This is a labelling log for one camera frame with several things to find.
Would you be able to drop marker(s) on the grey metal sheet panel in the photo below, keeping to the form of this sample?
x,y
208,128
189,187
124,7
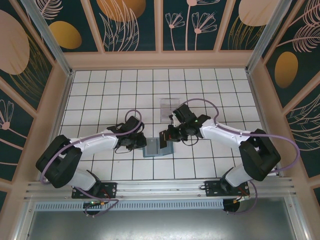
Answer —
x,y
160,225

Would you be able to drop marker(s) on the aluminium table side rail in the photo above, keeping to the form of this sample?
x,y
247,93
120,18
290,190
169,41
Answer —
x,y
259,105
65,105

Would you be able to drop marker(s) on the blue card holder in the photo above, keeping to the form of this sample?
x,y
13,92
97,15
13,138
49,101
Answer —
x,y
151,146

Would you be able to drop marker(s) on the clear acrylic tray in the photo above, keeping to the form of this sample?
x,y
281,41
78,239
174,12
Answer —
x,y
166,107

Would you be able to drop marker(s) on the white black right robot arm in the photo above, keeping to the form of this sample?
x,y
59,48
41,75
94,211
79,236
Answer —
x,y
220,133

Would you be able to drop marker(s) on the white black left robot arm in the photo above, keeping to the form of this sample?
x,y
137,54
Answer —
x,y
95,143

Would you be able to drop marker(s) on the aluminium corner post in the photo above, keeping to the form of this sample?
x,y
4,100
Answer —
x,y
267,32
47,32

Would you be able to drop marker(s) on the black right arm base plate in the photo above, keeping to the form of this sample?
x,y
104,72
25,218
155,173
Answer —
x,y
211,190

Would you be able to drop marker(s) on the black credit card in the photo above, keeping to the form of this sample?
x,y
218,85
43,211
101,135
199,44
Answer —
x,y
163,141

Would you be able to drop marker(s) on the aluminium mounting rail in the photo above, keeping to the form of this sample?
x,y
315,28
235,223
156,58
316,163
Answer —
x,y
160,187

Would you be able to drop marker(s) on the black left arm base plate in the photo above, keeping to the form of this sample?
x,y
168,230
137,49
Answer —
x,y
112,186

